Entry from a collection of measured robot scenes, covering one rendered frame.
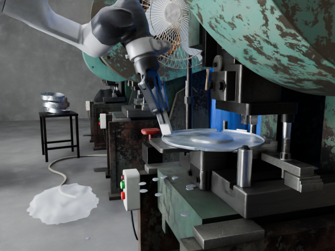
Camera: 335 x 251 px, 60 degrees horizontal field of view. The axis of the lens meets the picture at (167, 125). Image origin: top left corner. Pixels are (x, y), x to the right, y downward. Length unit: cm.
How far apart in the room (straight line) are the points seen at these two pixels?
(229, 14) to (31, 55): 710
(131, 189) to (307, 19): 81
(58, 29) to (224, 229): 67
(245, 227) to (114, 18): 61
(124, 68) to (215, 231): 161
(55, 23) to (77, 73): 647
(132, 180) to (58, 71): 645
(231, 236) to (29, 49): 706
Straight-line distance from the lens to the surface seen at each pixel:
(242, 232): 65
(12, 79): 749
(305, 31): 38
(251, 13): 40
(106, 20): 83
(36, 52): 743
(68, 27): 91
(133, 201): 106
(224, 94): 80
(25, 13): 80
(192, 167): 87
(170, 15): 162
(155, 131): 110
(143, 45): 87
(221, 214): 71
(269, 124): 112
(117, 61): 209
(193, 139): 82
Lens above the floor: 95
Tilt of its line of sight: 9 degrees down
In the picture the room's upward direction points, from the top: straight up
